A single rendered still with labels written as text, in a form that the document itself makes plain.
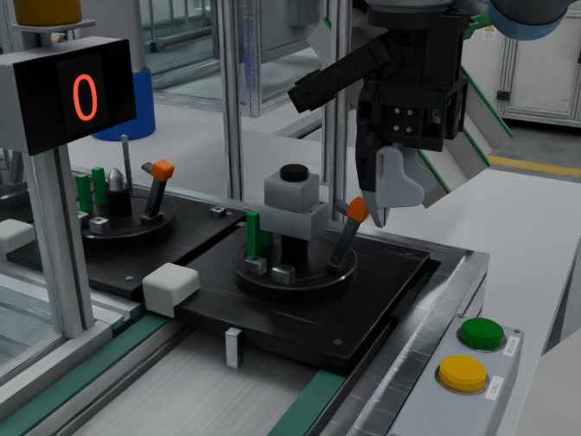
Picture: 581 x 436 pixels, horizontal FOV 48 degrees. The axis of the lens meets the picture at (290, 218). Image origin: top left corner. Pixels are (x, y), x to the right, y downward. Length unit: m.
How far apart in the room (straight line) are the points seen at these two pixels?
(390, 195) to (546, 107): 4.16
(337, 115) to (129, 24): 0.80
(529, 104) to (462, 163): 3.82
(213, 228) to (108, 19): 0.80
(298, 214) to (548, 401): 0.34
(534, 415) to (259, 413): 0.30
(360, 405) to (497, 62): 4.30
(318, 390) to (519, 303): 0.41
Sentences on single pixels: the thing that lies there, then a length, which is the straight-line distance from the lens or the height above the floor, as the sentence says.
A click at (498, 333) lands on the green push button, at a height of 0.97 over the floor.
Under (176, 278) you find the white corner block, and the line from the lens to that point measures 0.71.
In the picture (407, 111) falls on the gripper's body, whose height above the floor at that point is 1.18.
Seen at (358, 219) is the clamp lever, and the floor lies 1.06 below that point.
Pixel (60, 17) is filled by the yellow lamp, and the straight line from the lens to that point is 0.56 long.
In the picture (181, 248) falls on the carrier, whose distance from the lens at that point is 0.81.
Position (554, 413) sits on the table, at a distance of 0.77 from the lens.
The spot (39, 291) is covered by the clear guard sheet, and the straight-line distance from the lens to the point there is 0.66.
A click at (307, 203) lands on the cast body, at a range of 0.69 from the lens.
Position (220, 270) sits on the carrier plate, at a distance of 0.76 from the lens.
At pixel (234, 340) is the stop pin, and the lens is 0.66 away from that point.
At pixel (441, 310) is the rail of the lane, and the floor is 0.96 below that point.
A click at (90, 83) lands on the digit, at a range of 0.58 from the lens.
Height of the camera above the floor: 1.33
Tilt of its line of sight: 24 degrees down
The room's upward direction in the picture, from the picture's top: straight up
